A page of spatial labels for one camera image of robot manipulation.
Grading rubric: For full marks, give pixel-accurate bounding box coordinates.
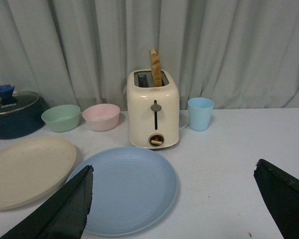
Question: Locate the grey curtain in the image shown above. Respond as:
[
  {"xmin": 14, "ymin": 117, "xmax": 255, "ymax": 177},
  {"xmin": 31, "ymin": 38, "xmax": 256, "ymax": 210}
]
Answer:
[{"xmin": 0, "ymin": 0, "xmax": 299, "ymax": 109}]

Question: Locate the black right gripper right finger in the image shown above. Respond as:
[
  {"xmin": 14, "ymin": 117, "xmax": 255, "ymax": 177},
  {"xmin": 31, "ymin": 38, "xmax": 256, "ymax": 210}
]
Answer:
[{"xmin": 254, "ymin": 159, "xmax": 299, "ymax": 239}]

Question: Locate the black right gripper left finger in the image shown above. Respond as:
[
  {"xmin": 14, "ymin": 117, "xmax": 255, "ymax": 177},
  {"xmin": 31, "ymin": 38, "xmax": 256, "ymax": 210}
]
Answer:
[{"xmin": 1, "ymin": 166, "xmax": 93, "ymax": 239}]

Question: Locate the dark blue pot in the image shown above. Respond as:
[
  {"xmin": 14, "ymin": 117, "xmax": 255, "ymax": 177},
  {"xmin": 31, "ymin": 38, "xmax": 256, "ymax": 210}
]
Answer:
[{"xmin": 0, "ymin": 97, "xmax": 48, "ymax": 139}]

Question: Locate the blue plate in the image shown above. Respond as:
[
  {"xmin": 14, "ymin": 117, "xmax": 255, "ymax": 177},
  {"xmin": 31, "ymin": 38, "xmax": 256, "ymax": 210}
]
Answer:
[{"xmin": 69, "ymin": 147, "xmax": 178, "ymax": 237}]

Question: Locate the toast slice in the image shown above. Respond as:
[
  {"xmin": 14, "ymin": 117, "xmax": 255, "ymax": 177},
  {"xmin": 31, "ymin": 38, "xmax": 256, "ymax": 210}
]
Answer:
[{"xmin": 149, "ymin": 49, "xmax": 162, "ymax": 87}]

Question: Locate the light blue cup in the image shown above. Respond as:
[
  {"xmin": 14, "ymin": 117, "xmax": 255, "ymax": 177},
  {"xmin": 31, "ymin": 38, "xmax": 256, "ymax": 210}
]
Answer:
[{"xmin": 187, "ymin": 98, "xmax": 214, "ymax": 131}]

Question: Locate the green bowl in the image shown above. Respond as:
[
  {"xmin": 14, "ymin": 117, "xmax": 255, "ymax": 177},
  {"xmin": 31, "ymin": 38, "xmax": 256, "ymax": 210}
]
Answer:
[{"xmin": 41, "ymin": 105, "xmax": 81, "ymax": 132}]

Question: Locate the cream toaster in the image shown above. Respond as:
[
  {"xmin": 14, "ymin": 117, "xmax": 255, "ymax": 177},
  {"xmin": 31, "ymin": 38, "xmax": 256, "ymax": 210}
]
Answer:
[{"xmin": 127, "ymin": 70, "xmax": 179, "ymax": 149}]

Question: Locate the beige plate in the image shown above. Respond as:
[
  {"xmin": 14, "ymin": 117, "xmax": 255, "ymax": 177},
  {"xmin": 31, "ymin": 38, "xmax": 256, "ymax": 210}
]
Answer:
[{"xmin": 0, "ymin": 136, "xmax": 77, "ymax": 211}]

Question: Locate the pink bowl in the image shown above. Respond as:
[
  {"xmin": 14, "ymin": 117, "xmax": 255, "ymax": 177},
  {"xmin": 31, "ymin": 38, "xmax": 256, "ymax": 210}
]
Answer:
[{"xmin": 82, "ymin": 104, "xmax": 120, "ymax": 131}]

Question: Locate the glass pot lid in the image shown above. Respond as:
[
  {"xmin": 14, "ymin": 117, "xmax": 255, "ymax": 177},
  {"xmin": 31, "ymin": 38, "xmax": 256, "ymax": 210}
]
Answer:
[{"xmin": 0, "ymin": 85, "xmax": 40, "ymax": 115}]

